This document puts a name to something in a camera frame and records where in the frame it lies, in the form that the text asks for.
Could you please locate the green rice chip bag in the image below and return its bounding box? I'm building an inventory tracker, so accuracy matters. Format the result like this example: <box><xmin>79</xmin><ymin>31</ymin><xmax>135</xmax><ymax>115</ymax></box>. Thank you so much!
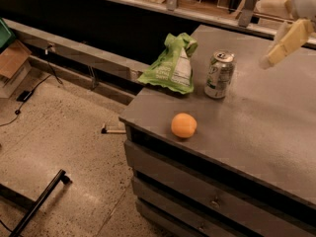
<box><xmin>137</xmin><ymin>33</ymin><xmax>198</xmax><ymax>95</ymax></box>

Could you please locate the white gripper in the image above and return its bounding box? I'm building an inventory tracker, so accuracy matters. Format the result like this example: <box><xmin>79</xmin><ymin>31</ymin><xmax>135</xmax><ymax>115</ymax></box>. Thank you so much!
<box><xmin>256</xmin><ymin>0</ymin><xmax>316</xmax><ymax>69</ymax></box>

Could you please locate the black metal stand leg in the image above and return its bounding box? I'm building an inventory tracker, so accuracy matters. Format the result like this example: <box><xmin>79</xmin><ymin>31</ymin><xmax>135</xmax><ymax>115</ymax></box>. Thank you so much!
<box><xmin>0</xmin><ymin>169</ymin><xmax>71</xmax><ymax>237</ymax></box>

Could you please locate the black power adapter with cable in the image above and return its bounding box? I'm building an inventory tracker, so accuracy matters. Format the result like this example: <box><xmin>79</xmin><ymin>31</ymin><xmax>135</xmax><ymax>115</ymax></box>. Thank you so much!
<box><xmin>0</xmin><ymin>42</ymin><xmax>64</xmax><ymax>127</ymax></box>

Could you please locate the green plastic bin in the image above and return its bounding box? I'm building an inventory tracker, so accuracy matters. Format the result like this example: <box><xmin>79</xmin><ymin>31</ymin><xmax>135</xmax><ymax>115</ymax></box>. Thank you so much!
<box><xmin>0</xmin><ymin>18</ymin><xmax>16</xmax><ymax>48</ymax></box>

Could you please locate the orange fruit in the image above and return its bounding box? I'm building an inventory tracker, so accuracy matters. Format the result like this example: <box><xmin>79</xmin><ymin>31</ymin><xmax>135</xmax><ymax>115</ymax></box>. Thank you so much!
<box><xmin>171</xmin><ymin>113</ymin><xmax>198</xmax><ymax>138</ymax></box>

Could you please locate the grey drawer cabinet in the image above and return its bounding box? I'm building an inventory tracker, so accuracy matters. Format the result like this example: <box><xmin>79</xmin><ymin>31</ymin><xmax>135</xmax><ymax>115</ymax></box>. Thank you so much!
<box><xmin>120</xmin><ymin>26</ymin><xmax>316</xmax><ymax>237</ymax></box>

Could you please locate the grey metal ledge rail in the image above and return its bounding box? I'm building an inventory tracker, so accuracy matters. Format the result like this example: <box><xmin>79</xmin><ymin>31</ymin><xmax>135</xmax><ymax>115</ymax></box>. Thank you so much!
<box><xmin>4</xmin><ymin>19</ymin><xmax>147</xmax><ymax>105</ymax></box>

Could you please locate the silver green 7up can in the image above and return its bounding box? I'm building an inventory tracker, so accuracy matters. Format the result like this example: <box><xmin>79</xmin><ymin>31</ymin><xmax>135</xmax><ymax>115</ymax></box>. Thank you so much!
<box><xmin>204</xmin><ymin>49</ymin><xmax>235</xmax><ymax>99</ymax></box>

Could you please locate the brown cardboard box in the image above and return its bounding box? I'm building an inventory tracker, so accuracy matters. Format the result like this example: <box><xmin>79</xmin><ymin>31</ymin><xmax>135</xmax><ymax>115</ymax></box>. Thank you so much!
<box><xmin>0</xmin><ymin>39</ymin><xmax>31</xmax><ymax>98</ymax></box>

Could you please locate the small wooden stick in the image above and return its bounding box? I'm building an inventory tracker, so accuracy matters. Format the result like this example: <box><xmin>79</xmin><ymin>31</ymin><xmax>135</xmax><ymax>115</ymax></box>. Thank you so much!
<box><xmin>101</xmin><ymin>124</ymin><xmax>126</xmax><ymax>134</ymax></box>

